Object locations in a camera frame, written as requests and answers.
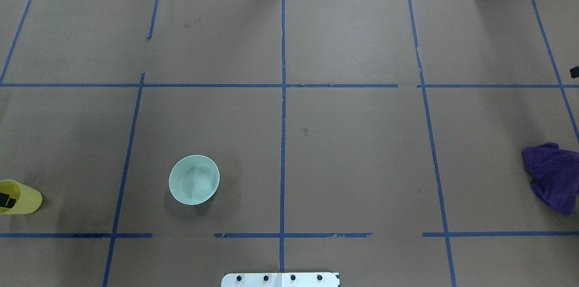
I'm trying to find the yellow plastic cup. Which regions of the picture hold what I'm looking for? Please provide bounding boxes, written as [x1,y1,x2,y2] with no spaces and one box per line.
[0,180,42,215]

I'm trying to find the purple cloth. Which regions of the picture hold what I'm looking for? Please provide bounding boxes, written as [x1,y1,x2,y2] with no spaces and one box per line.
[522,143,579,215]

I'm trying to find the mint green bowl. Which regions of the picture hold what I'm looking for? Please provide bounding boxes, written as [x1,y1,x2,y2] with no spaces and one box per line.
[168,155,220,206]

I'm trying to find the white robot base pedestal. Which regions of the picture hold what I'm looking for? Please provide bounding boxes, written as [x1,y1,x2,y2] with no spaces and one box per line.
[221,272,341,287]

